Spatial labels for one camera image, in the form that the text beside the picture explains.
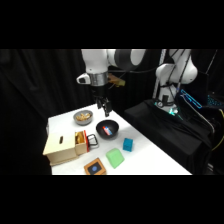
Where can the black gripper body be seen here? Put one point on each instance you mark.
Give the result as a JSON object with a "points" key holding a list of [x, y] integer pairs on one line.
{"points": [[98, 91]]}

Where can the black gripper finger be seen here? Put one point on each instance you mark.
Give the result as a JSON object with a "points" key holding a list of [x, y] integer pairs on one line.
{"points": [[107, 108], [99, 103]]}

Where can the blue cube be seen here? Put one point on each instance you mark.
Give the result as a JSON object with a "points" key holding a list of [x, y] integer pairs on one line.
{"points": [[127, 144]]}

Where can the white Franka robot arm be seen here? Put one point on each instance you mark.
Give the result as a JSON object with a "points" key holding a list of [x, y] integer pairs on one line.
{"points": [[96, 61]]}

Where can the green foam block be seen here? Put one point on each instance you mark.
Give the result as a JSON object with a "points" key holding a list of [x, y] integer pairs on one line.
{"points": [[115, 158]]}

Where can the wooden block with blue circle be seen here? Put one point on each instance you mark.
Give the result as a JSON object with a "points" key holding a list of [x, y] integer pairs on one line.
{"points": [[94, 167]]}

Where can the tan snack pieces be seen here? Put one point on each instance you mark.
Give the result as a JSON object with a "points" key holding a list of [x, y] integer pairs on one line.
{"points": [[83, 116]]}

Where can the red blue white packet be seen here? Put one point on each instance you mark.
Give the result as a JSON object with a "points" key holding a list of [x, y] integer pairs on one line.
{"points": [[107, 130]]}

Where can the black bowl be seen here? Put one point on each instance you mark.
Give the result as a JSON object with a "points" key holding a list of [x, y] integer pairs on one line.
{"points": [[107, 131]]}

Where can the grey metal bowl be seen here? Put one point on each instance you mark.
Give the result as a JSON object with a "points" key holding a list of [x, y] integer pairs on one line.
{"points": [[83, 121]]}

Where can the light wooden drawer box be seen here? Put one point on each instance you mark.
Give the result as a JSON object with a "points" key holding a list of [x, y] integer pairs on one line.
{"points": [[61, 146]]}

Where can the black curtain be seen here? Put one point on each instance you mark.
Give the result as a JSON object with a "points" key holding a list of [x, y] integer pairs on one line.
{"points": [[36, 86]]}

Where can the small green status light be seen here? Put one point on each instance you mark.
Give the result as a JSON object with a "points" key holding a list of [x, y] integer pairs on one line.
{"points": [[172, 111]]}

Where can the black draped robot stand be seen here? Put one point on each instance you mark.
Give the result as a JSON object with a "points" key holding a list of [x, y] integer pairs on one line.
{"points": [[173, 136]]}

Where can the blue lit device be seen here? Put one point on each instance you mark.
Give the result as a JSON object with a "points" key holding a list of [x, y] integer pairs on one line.
{"points": [[191, 98]]}

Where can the tan wrist camera box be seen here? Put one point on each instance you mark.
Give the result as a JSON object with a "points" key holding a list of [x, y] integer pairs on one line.
{"points": [[116, 81]]}

